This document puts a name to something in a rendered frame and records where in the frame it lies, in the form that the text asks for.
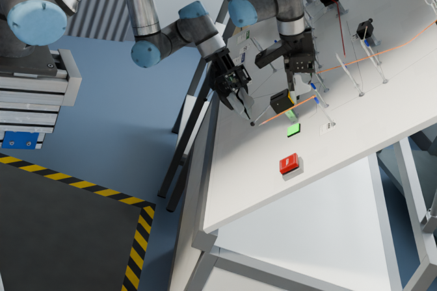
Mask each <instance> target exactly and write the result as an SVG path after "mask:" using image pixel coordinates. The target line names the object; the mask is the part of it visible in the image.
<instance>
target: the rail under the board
mask: <svg viewBox="0 0 437 291"><path fill-rule="evenodd" d="M224 43H225V44H226V46H225V47H227V43H228V41H227V40H225V41H224ZM219 104H220V99H219V96H218V94H217V93H216V91H214V92H213V101H212V105H211V114H210V119H209V128H208V132H207V141H206V146H205V154H204V163H203V168H202V176H201V181H200V189H199V194H198V203H197V208H196V216H195V221H194V229H193V234H192V243H191V247H193V248H196V249H199V250H202V251H205V252H208V253H210V252H211V250H212V248H213V246H214V244H215V241H216V239H217V237H218V234H219V229H216V230H214V231H212V232H210V233H206V232H205V231H204V230H203V228H204V219H205V209H206V203H207V194H208V188H209V179H210V173H211V164H212V158H213V149H214V143H215V134H216V128H217V119H218V113H219Z"/></svg>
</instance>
